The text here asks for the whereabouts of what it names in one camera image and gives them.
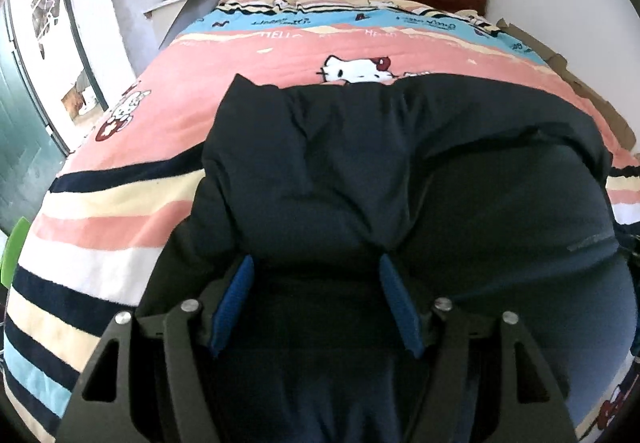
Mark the Hello Kitty striped blanket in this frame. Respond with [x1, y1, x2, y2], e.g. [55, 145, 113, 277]
[3, 0, 639, 442]

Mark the dark green door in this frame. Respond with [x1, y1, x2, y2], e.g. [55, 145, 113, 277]
[0, 3, 65, 234]

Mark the green plastic object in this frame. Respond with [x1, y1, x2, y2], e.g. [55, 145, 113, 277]
[1, 216, 30, 289]

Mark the black hooded puffer jacket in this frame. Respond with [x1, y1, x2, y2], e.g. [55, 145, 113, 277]
[140, 74, 637, 442]

